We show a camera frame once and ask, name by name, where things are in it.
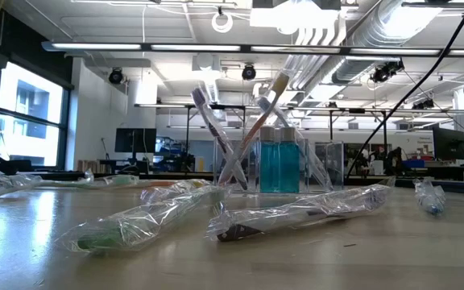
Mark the small teal mouthwash bottle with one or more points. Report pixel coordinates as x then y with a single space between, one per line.
289 169
269 169

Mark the blue workshop equipment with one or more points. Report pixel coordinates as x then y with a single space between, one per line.
169 155

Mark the black background truss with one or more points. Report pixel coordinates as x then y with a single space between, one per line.
167 105

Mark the black computer monitor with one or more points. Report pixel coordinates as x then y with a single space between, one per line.
135 140
449 144

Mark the clear acrylic organizer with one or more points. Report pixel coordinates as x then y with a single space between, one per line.
334 169

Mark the white ceiling conduit bundle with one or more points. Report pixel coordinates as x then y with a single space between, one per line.
316 36

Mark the person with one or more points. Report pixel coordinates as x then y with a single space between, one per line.
394 161

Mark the long ceiling light bar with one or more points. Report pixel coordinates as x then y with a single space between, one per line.
95 46

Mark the large window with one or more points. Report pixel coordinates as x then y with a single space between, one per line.
26 100

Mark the black ceiling camera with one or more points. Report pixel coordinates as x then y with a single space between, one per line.
423 104
249 72
385 72
116 76

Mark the silver ventilation duct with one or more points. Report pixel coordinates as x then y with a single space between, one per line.
377 24

